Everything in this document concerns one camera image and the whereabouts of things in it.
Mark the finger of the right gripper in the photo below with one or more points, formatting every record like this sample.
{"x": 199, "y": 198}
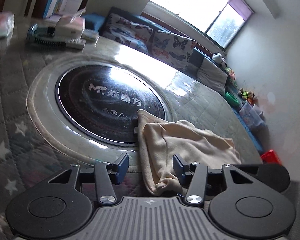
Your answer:
{"x": 272, "y": 175}

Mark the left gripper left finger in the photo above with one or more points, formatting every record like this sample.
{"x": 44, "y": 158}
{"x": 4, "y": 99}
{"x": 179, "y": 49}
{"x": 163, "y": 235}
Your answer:
{"x": 56, "y": 207}

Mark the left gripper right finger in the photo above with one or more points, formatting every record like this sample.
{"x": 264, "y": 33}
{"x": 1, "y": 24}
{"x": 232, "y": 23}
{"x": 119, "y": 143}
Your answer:
{"x": 241, "y": 206}

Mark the cream yellow garment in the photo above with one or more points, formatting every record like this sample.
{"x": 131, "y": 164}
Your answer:
{"x": 160, "y": 140}

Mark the red plastic stool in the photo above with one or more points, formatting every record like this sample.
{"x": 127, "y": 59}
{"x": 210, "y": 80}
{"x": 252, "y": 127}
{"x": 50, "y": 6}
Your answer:
{"x": 271, "y": 157}

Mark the clear plastic storage box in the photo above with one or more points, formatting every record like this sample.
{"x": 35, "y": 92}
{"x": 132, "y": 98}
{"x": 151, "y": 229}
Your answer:
{"x": 250, "y": 117}

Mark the brown plush toys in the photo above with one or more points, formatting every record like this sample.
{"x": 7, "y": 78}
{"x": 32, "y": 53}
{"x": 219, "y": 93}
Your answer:
{"x": 248, "y": 96}

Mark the green plastic basin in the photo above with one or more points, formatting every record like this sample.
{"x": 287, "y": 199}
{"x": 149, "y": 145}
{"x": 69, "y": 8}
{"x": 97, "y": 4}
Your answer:
{"x": 232, "y": 99}

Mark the black round induction cooktop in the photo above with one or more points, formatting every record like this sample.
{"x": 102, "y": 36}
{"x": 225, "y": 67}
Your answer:
{"x": 102, "y": 101}

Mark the grey cushion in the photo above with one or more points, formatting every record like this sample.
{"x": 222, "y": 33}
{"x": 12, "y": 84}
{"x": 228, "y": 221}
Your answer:
{"x": 212, "y": 76}

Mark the white plush toy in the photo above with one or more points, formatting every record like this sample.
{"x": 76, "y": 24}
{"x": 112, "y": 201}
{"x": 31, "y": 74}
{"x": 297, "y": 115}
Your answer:
{"x": 218, "y": 59}

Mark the butterfly pillow standing upright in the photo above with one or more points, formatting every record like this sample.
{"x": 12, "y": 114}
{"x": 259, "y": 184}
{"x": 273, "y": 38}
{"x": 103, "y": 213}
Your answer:
{"x": 172, "y": 49}

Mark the green flat packet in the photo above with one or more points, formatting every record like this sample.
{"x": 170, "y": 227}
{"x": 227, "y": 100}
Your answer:
{"x": 90, "y": 35}

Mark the white tissue box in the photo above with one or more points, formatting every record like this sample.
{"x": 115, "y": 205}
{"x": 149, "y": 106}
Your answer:
{"x": 69, "y": 30}

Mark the butterfly pillow lying flat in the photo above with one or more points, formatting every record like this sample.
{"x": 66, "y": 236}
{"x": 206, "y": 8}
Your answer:
{"x": 128, "y": 33}

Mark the pink tissue pack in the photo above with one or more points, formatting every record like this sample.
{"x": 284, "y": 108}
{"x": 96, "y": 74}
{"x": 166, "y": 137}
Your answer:
{"x": 6, "y": 30}

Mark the blue white storage cart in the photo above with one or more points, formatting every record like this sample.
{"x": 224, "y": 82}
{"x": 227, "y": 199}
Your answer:
{"x": 50, "y": 8}

